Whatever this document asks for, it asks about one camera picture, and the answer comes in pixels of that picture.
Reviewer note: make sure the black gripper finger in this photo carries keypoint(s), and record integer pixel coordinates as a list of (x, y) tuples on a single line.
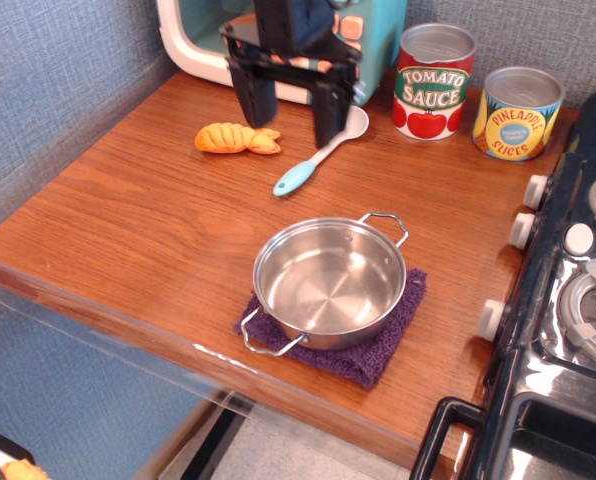
[(330, 106), (257, 97)]

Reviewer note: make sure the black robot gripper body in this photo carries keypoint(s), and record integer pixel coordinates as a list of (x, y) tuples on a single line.
[(291, 42)]

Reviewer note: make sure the orange plush fish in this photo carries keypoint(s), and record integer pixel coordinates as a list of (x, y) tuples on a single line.
[(232, 138)]

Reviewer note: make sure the teal toy microwave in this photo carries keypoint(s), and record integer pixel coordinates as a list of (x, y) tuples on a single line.
[(190, 34)]

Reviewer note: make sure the tomato sauce can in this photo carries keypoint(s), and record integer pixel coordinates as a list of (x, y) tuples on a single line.
[(432, 78)]

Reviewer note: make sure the pineapple slices can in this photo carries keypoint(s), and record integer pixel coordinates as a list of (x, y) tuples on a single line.
[(517, 112)]

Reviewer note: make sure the purple knitted cloth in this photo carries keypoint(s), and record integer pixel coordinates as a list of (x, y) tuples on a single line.
[(363, 364)]

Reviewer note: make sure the black toy stove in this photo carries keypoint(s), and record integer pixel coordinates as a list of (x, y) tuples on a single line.
[(538, 418)]

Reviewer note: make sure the orange striped plush corner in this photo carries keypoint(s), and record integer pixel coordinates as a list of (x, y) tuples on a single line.
[(22, 470)]

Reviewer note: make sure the white spoon teal handle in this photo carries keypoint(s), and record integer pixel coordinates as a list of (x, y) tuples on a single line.
[(356, 126)]

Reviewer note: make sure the silver pot with handles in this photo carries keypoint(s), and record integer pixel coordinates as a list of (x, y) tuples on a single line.
[(328, 283)]

